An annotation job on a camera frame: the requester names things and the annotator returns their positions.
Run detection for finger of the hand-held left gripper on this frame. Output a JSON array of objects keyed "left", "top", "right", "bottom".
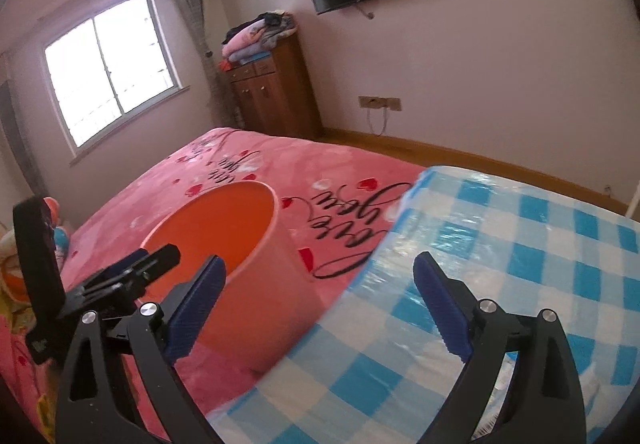
[
  {"left": 80, "top": 248, "right": 151, "bottom": 296},
  {"left": 97, "top": 244, "right": 182, "bottom": 321}
]

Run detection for colourful plush toy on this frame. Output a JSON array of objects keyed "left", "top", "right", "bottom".
[{"left": 0, "top": 197, "right": 71, "bottom": 305}]

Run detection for barred window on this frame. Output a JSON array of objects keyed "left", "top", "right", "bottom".
[{"left": 42, "top": 0, "right": 192, "bottom": 160}]

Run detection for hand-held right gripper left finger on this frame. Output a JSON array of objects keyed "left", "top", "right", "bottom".
[{"left": 54, "top": 254, "right": 226, "bottom": 444}]

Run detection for wooden dresser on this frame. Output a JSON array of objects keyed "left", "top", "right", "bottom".
[{"left": 227, "top": 32, "right": 323, "bottom": 141}]

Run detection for orange plastic bucket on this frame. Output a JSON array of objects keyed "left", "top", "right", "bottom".
[{"left": 140, "top": 181, "right": 328, "bottom": 375}]

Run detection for white cable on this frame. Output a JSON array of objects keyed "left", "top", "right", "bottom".
[{"left": 367, "top": 107, "right": 393, "bottom": 137}]

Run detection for pink printed blanket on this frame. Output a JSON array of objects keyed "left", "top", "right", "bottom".
[{"left": 0, "top": 127, "right": 426, "bottom": 444}]

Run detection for blue checked tablecloth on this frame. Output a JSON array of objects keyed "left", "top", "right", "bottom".
[{"left": 205, "top": 165, "right": 640, "bottom": 444}]

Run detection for pile of folded clothes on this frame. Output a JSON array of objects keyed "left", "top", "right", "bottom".
[{"left": 219, "top": 12, "right": 300, "bottom": 70}]

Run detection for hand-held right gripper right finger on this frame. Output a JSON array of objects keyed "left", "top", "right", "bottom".
[{"left": 413, "top": 251, "right": 586, "bottom": 444}]

